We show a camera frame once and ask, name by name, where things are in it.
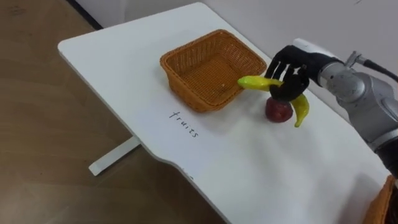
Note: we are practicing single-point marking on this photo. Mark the orange wicker basket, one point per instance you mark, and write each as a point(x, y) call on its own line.
point(211, 71)
point(377, 205)

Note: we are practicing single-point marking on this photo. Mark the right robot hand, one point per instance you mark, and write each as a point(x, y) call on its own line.
point(295, 59)

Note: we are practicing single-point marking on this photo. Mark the yellow banana soft toy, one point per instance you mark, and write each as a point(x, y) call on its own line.
point(258, 83)

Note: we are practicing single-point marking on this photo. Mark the red apple soft toy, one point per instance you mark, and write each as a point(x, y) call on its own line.
point(278, 112)

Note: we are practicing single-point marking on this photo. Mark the white desk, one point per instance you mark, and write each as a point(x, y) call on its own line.
point(248, 171)

